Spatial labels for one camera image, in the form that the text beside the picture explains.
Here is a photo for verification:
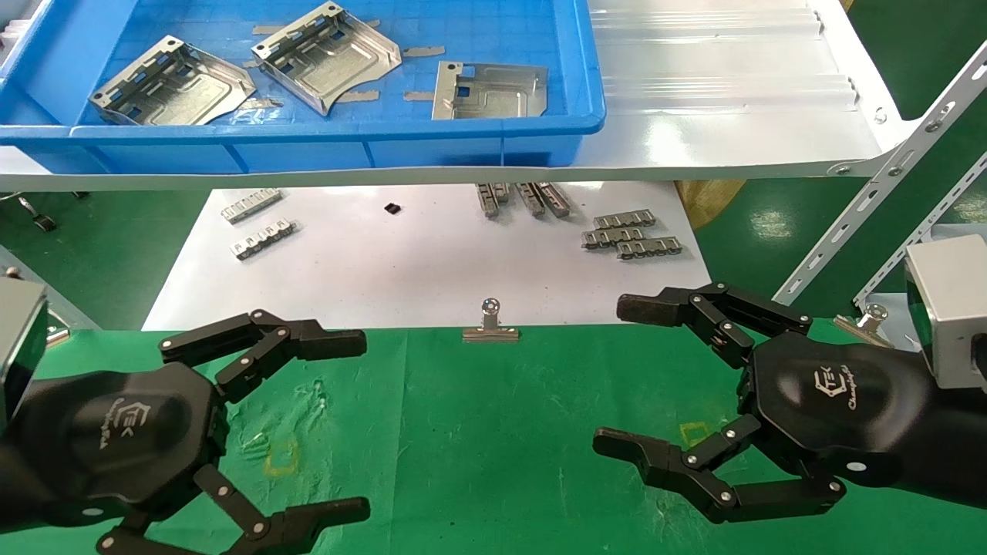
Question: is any flat sheet metal plate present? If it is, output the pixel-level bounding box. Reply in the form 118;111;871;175
432;62;549;121

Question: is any sheet metal bracket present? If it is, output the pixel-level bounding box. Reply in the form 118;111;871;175
251;2;403;116
89;35;257;126

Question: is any green table cloth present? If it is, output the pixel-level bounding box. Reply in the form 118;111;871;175
0;324;987;555

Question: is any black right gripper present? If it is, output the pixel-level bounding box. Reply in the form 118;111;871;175
592;281;987;525

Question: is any blue plastic bin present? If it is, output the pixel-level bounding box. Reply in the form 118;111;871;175
0;0;606;175

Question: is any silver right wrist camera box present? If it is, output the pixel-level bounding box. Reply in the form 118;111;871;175
904;235;987;390

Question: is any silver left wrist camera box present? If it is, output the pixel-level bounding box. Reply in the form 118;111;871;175
0;277;49;430

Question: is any grey metal shelf brace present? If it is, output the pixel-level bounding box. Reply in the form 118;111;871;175
0;245;101;331

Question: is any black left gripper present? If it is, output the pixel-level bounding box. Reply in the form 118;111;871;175
0;310;371;555

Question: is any white perforated shelf brace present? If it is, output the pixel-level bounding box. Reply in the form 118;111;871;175
773;42;987;306
852;153;987;309

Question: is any white metal shelf board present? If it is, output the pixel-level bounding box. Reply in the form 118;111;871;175
0;0;915;192

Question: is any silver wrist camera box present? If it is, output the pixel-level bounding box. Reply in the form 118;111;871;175
0;277;49;430
904;235;987;390

